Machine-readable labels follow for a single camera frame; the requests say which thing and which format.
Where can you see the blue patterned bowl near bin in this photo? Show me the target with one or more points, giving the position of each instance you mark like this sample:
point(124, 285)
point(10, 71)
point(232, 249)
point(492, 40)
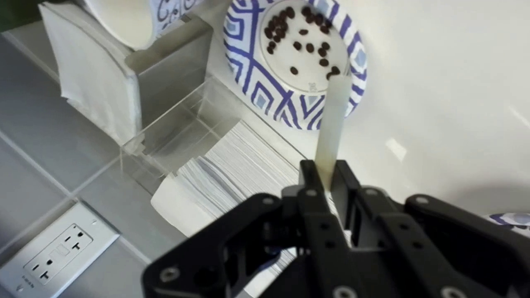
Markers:
point(512, 219)

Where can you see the white wall outlet right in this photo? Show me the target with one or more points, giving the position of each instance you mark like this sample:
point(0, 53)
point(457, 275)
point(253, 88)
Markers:
point(46, 265)

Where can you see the blue patterned bowl near cup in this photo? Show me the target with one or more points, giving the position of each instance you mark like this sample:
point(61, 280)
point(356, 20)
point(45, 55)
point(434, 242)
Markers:
point(283, 53)

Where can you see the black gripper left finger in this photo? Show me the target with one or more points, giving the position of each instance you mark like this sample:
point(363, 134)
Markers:
point(225, 255)

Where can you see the white plastic spoon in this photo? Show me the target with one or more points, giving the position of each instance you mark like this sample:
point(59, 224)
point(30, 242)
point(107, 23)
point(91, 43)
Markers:
point(331, 126)

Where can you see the metal napkin holder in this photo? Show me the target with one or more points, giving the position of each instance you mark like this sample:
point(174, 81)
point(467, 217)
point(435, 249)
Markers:
point(117, 88)

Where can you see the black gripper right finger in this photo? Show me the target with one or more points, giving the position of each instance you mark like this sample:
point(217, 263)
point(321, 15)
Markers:
point(434, 249)

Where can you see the patterned paper cup by bag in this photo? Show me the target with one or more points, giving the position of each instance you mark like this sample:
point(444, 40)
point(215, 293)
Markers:
point(137, 23)

